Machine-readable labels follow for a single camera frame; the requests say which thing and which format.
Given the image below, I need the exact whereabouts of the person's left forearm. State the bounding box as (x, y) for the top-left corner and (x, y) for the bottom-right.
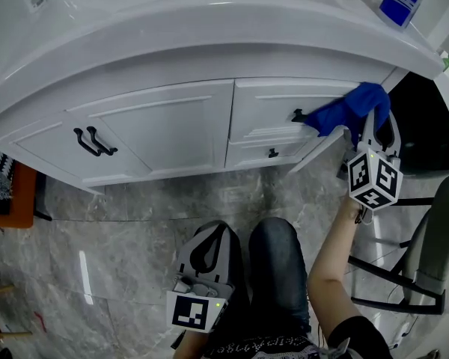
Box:
(171, 328), (210, 359)

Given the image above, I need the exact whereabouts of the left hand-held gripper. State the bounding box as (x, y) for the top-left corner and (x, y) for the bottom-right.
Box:
(165, 224), (236, 333)

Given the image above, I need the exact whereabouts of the grey chair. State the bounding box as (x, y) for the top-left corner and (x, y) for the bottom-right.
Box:
(347, 170), (449, 316)

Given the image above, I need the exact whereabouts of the orange sofa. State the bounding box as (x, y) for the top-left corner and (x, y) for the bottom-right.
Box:
(0, 142), (53, 230)

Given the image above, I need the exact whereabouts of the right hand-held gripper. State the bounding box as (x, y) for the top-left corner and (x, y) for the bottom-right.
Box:
(336, 110), (405, 212)

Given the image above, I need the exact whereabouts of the blue cloth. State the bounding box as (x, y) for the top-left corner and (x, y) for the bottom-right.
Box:
(305, 82), (392, 147)

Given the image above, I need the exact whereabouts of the person's black lace-print shirt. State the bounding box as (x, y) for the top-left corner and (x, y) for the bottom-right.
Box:
(205, 314), (394, 359)

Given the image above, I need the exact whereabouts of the person's right leg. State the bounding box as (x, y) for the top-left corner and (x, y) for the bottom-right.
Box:
(248, 217), (311, 332)

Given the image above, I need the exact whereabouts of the person's left leg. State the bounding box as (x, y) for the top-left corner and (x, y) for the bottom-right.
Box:
(192, 218), (252, 313)

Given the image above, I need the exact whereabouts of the person's right forearm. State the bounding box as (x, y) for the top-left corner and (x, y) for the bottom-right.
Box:
(307, 196), (364, 338)

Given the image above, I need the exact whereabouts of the white cabinet door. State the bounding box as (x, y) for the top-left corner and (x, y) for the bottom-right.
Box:
(0, 110), (153, 196)
(65, 79), (236, 177)

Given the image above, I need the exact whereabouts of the large white drawer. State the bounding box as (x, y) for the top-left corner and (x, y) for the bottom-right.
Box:
(227, 77), (367, 144)

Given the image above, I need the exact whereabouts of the wooden stool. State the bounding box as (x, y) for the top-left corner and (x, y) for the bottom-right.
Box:
(0, 284), (33, 347)

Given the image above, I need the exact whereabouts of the white vanity cabinet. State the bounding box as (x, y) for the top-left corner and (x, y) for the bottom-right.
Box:
(0, 0), (445, 196)

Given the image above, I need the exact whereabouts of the person's leg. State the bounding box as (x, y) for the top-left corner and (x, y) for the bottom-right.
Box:
(192, 218), (252, 313)
(248, 217), (311, 332)

